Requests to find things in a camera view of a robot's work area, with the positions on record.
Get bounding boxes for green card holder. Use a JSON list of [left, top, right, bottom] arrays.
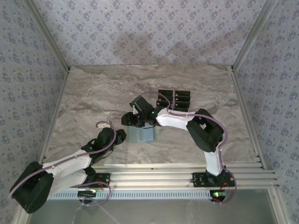
[[127, 127, 155, 143]]

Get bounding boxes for aluminium extrusion base rails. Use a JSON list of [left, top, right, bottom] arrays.
[[25, 162, 280, 190]]

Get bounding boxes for grey metal lower panel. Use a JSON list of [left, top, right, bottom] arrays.
[[27, 199, 276, 224]]

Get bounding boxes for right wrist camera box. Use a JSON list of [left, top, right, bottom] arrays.
[[130, 96, 152, 115]]

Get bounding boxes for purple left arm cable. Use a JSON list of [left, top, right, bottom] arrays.
[[8, 120, 117, 208]]

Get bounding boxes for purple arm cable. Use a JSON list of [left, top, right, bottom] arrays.
[[140, 91, 238, 205], [8, 120, 117, 208]]

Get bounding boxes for aluminium table side rail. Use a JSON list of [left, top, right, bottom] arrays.
[[230, 66, 267, 170], [42, 67, 71, 165]]

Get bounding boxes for white slotted cable duct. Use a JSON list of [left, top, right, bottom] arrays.
[[34, 190, 212, 201]]

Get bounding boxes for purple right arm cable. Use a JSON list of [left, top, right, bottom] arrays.
[[140, 91, 238, 205]]

